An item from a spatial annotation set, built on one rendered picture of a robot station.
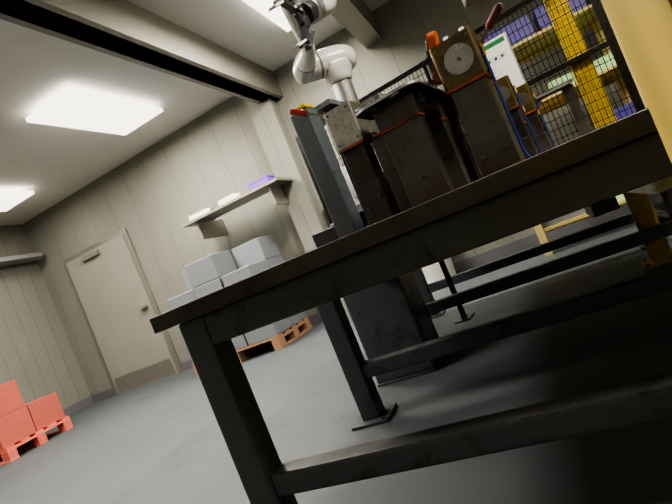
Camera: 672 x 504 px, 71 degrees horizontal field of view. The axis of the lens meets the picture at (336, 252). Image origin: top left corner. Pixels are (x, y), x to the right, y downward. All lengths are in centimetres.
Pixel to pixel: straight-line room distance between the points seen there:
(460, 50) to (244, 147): 498
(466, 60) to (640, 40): 103
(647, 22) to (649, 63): 2
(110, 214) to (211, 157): 188
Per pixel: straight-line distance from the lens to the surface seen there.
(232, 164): 618
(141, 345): 744
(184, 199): 660
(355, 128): 137
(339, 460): 120
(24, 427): 624
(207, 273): 526
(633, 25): 26
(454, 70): 128
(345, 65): 248
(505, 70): 293
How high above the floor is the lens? 67
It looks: 1 degrees up
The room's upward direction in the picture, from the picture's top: 22 degrees counter-clockwise
